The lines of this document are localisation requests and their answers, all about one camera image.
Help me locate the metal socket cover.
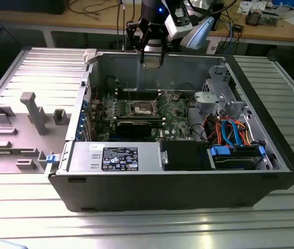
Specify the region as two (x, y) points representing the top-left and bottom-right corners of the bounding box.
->
(151, 90), (171, 117)

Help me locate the grey plastic case latch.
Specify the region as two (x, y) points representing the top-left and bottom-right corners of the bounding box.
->
(83, 48), (98, 65)

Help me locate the green motherboard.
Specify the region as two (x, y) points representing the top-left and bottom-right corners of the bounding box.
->
(88, 87), (198, 143)

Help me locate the black computer tower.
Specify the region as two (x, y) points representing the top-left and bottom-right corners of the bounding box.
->
(0, 0), (65, 15)

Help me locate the graphics card with black shroud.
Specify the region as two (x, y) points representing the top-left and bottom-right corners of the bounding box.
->
(116, 119), (153, 139)

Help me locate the black PC case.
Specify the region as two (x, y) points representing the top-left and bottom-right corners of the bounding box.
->
(44, 49), (294, 213)

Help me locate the hard disk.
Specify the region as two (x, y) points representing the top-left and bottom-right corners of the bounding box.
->
(214, 155), (258, 171)

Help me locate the grey electronic device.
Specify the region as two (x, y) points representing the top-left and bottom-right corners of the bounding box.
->
(260, 7), (279, 26)

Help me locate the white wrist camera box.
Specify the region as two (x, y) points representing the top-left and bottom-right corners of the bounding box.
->
(164, 10), (193, 38)

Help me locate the blue cardboard box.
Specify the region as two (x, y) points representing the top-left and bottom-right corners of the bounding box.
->
(271, 0), (294, 8)

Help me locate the orange wire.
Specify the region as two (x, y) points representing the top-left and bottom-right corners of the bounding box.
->
(213, 116), (224, 145)
(229, 119), (253, 146)

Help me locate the blue disk carrier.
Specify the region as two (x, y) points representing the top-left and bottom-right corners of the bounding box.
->
(209, 145), (267, 169)

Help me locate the black rating label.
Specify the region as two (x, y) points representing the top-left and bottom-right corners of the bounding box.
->
(102, 146), (139, 172)

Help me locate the silver metal bracket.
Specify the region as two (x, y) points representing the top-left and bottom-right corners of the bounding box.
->
(159, 149), (169, 165)

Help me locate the blue wire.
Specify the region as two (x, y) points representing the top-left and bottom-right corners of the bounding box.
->
(221, 119), (244, 148)

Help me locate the black upright box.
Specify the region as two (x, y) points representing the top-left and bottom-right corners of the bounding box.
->
(211, 0), (226, 32)

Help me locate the silver CPU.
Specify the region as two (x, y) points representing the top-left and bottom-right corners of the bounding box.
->
(143, 57), (162, 69)

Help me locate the wooden workbench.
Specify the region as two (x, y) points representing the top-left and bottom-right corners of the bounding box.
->
(0, 0), (294, 49)

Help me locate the grey parts rack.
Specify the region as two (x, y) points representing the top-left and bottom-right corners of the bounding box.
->
(0, 92), (72, 174)

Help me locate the grey power supply unit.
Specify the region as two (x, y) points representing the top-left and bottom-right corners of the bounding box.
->
(67, 141), (163, 173)

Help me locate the grey metal drive cage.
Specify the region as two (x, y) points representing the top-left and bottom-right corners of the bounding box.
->
(193, 64), (250, 124)

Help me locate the metal locking lever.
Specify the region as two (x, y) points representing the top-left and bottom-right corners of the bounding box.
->
(126, 81), (133, 104)
(158, 101), (173, 114)

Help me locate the black plastic shroud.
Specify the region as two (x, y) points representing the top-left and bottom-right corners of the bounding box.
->
(161, 141), (211, 171)

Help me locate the copper heat sink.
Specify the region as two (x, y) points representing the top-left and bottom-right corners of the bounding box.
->
(245, 7), (263, 26)

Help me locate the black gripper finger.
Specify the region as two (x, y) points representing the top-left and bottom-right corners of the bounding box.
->
(125, 20), (148, 65)
(159, 27), (175, 66)

